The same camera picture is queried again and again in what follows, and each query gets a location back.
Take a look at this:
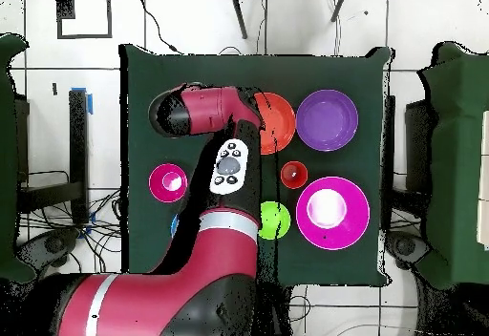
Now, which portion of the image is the small crimson bowl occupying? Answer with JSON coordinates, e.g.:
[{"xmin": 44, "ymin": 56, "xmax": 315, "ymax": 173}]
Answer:
[{"xmin": 148, "ymin": 162, "xmax": 189, "ymax": 204}]

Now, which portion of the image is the white box stack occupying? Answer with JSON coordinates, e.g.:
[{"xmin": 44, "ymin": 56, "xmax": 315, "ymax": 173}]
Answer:
[{"xmin": 476, "ymin": 109, "xmax": 489, "ymax": 252}]

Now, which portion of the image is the orange cup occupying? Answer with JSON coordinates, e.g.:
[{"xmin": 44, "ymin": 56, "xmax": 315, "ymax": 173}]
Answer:
[{"xmin": 280, "ymin": 160, "xmax": 309, "ymax": 191}]

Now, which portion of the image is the small green bowl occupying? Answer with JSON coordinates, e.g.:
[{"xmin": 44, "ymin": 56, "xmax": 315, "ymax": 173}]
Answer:
[{"xmin": 258, "ymin": 200, "xmax": 292, "ymax": 242}]

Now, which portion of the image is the wide orange bowl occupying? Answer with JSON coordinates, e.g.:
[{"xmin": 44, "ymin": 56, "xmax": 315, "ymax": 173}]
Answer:
[{"xmin": 253, "ymin": 92, "xmax": 297, "ymax": 157}]

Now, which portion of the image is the wide purple bowl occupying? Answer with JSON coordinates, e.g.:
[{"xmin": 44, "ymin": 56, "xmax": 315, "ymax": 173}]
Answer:
[{"xmin": 295, "ymin": 89, "xmax": 359, "ymax": 153}]

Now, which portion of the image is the large pink bowl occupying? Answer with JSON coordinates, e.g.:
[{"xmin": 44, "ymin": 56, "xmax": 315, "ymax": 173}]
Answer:
[{"xmin": 295, "ymin": 176, "xmax": 371, "ymax": 252}]

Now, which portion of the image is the dark green tablecloth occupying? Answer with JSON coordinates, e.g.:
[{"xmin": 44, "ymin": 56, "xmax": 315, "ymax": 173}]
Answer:
[{"xmin": 118, "ymin": 43, "xmax": 393, "ymax": 288}]

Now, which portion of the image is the green cloth side table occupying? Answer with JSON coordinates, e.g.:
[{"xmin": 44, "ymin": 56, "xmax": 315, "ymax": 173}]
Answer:
[
  {"xmin": 415, "ymin": 41, "xmax": 489, "ymax": 291},
  {"xmin": 0, "ymin": 32, "xmax": 37, "ymax": 284}
]

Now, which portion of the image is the black floor cable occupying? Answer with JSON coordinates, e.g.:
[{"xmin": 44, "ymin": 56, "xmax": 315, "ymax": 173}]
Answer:
[{"xmin": 138, "ymin": 0, "xmax": 183, "ymax": 54}]

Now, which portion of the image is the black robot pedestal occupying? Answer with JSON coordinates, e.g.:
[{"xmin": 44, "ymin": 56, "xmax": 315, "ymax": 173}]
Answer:
[{"xmin": 255, "ymin": 284, "xmax": 295, "ymax": 336}]

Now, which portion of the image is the black camera tripod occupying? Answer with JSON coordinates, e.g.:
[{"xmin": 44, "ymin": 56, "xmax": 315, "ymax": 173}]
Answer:
[{"xmin": 232, "ymin": 0, "xmax": 348, "ymax": 40}]

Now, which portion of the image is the black post with blue tape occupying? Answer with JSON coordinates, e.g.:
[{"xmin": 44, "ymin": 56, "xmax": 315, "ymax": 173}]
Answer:
[{"xmin": 68, "ymin": 87, "xmax": 94, "ymax": 225}]

